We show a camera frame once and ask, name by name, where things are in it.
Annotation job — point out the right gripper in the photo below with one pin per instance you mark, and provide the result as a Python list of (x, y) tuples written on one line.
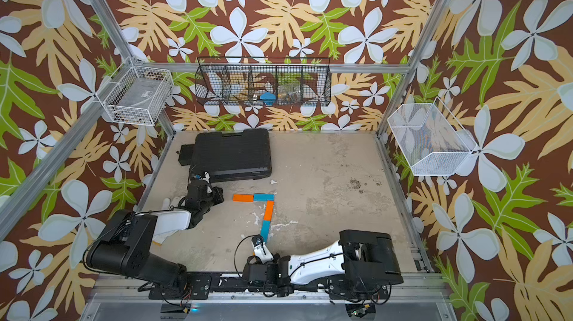
[(274, 260)]

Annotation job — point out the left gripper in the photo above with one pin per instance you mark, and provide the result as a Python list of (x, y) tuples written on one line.
[(219, 195)]

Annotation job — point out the orange block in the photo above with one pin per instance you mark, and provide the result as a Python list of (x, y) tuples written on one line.
[(243, 198), (269, 211)]

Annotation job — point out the teal block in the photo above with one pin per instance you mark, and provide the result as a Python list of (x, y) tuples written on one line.
[(265, 228), (263, 197)]

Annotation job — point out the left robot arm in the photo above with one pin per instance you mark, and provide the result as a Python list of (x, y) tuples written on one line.
[(124, 246)]

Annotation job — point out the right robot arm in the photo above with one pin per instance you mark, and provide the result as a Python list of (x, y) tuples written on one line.
[(359, 267)]

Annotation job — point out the black plastic tool case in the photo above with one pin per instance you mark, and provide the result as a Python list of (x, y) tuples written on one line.
[(229, 157)]

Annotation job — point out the white work glove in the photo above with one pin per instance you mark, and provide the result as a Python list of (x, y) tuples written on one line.
[(173, 203)]

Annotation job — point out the blue object in basket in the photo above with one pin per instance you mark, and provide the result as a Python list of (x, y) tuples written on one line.
[(268, 99)]

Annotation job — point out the white mesh basket right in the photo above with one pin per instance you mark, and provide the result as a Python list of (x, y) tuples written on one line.
[(431, 138)]

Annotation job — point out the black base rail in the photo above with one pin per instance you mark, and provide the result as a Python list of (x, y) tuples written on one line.
[(199, 286)]

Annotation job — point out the white wire basket left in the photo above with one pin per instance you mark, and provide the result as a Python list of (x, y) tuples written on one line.
[(136, 93)]

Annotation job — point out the black wire basket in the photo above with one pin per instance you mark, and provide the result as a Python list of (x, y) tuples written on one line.
[(295, 81)]

